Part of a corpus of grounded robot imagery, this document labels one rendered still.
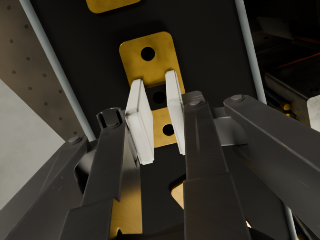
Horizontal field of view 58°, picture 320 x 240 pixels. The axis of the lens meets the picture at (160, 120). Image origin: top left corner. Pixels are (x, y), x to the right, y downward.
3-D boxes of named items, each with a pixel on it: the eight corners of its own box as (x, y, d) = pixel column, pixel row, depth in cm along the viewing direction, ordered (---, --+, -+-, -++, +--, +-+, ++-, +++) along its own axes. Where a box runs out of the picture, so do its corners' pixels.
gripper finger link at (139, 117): (154, 163, 15) (140, 166, 15) (153, 116, 22) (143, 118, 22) (138, 110, 14) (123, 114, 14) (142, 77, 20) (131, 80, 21)
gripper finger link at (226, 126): (187, 127, 12) (256, 110, 12) (180, 94, 17) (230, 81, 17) (194, 156, 13) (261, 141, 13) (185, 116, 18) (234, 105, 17)
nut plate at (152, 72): (195, 136, 23) (197, 143, 22) (149, 147, 23) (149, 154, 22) (169, 29, 20) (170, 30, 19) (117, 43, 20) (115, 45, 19)
